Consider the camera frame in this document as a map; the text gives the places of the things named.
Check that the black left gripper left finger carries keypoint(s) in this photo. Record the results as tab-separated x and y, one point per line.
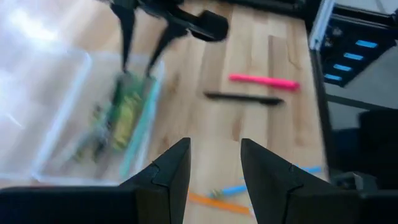
109	205

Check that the yellow highlighter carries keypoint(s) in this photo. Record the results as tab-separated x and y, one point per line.
126	124

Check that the pink highlighter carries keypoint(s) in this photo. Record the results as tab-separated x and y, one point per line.
264	81

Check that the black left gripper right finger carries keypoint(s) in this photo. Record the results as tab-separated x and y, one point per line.
295	199

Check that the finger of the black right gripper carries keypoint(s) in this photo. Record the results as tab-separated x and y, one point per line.
166	39
127	28

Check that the silver frame bracket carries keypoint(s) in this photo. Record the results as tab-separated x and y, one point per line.
320	25

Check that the blue pencil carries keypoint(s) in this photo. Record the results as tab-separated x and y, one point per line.
233	189

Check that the orange wooden pencil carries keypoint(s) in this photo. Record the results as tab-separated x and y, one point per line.
217	203

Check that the black box with blue lights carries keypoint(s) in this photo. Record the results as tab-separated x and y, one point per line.
342	37

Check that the clear plastic supply box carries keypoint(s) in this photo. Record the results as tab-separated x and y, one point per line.
62	93

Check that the black pen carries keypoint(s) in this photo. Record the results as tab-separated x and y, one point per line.
245	98

